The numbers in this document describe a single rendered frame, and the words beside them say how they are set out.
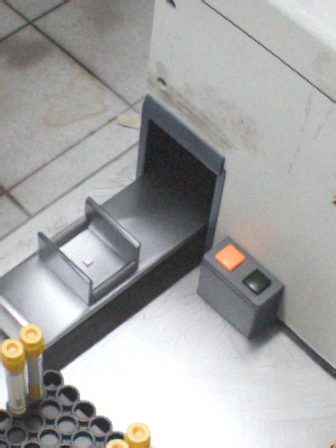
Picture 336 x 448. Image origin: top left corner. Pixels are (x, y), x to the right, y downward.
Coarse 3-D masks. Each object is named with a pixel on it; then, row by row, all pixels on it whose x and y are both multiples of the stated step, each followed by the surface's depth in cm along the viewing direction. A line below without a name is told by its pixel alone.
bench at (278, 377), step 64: (64, 192) 97; (0, 256) 93; (192, 256) 94; (128, 320) 90; (192, 320) 91; (0, 384) 86; (128, 384) 87; (192, 384) 87; (256, 384) 88; (320, 384) 88
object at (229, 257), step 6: (228, 246) 88; (222, 252) 88; (228, 252) 88; (234, 252) 88; (216, 258) 88; (222, 258) 88; (228, 258) 88; (234, 258) 88; (240, 258) 88; (222, 264) 88; (228, 264) 87; (234, 264) 87
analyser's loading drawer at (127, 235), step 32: (128, 192) 92; (160, 192) 92; (192, 192) 93; (96, 224) 89; (128, 224) 90; (160, 224) 91; (192, 224) 91; (32, 256) 88; (64, 256) 85; (96, 256) 89; (128, 256) 88; (160, 256) 89; (0, 288) 86; (32, 288) 87; (64, 288) 87; (96, 288) 86; (0, 320) 86; (32, 320) 85; (64, 320) 85
